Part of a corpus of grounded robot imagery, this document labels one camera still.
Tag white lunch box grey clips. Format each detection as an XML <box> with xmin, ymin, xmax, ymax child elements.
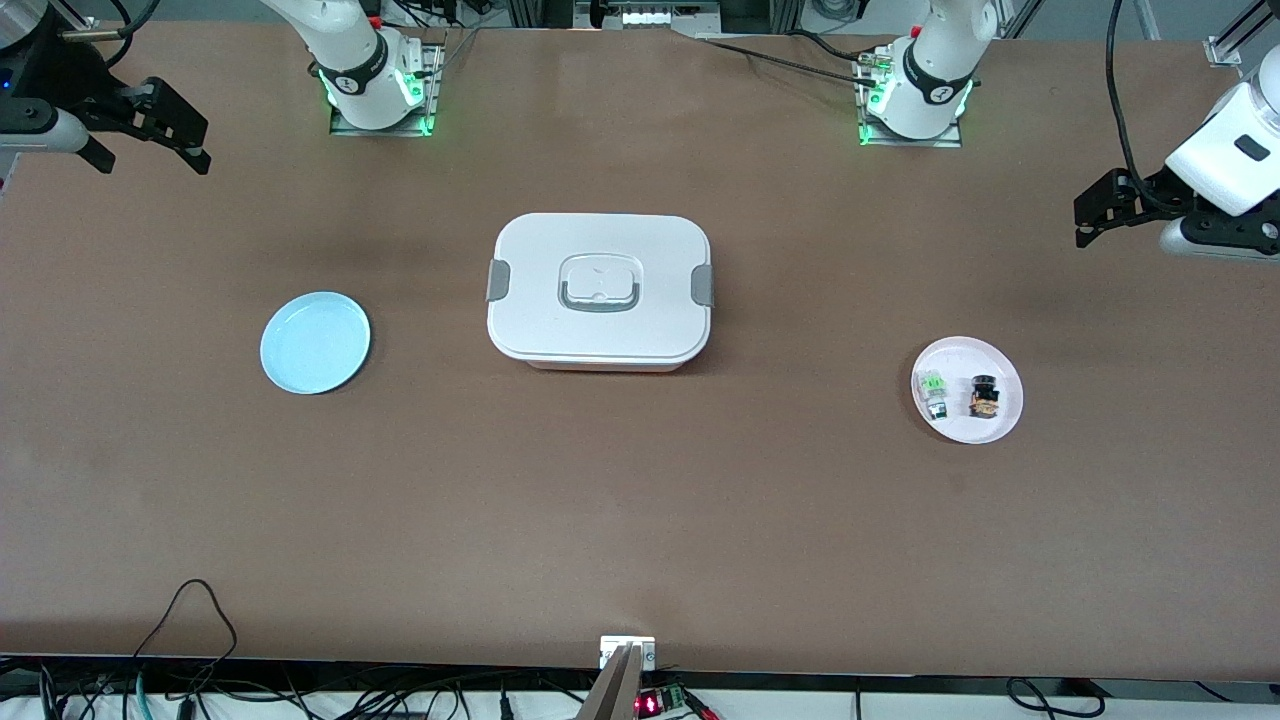
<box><xmin>486</xmin><ymin>212</ymin><xmax>716</xmax><ymax>373</ymax></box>

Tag light blue round plate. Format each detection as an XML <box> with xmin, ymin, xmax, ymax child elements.
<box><xmin>260</xmin><ymin>291</ymin><xmax>372</xmax><ymax>395</ymax></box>

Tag pink round plate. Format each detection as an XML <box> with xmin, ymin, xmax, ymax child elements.
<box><xmin>911</xmin><ymin>336</ymin><xmax>1025</xmax><ymax>445</ymax></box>

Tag red display circuit board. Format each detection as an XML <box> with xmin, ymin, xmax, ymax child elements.
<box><xmin>635</xmin><ymin>685</ymin><xmax>693</xmax><ymax>720</ymax></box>

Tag aluminium frame profile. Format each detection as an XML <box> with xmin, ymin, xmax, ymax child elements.
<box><xmin>50</xmin><ymin>0</ymin><xmax>101</xmax><ymax>44</ymax></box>
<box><xmin>1205</xmin><ymin>0</ymin><xmax>1280</xmax><ymax>69</ymax></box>

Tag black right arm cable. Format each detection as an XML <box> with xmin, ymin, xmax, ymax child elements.
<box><xmin>50</xmin><ymin>0</ymin><xmax>161</xmax><ymax>43</ymax></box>

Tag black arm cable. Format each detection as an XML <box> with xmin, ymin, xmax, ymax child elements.
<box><xmin>1104</xmin><ymin>0</ymin><xmax>1201</xmax><ymax>217</ymax></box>
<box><xmin>50</xmin><ymin>0</ymin><xmax>161</xmax><ymax>43</ymax></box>

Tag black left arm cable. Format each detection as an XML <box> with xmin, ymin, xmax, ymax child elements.
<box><xmin>1104</xmin><ymin>0</ymin><xmax>1201</xmax><ymax>217</ymax></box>

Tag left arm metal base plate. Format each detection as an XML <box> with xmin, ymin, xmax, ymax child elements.
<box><xmin>857</xmin><ymin>45</ymin><xmax>964</xmax><ymax>149</ymax></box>

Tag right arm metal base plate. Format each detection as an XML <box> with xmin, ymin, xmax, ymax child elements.
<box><xmin>330</xmin><ymin>30</ymin><xmax>447</xmax><ymax>138</ymax></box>

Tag black cables on table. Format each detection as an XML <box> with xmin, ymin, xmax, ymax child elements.
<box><xmin>690</xmin><ymin>30</ymin><xmax>886</xmax><ymax>91</ymax></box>

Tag black looped cable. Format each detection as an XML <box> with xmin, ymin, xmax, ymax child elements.
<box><xmin>130</xmin><ymin>578</ymin><xmax>241</xmax><ymax>691</ymax></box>

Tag black coiled cable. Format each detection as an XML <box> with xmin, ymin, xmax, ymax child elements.
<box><xmin>1005</xmin><ymin>677</ymin><xmax>1107</xmax><ymax>720</ymax></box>

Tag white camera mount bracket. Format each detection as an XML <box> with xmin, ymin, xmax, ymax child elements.
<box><xmin>578</xmin><ymin>636</ymin><xmax>658</xmax><ymax>720</ymax></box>

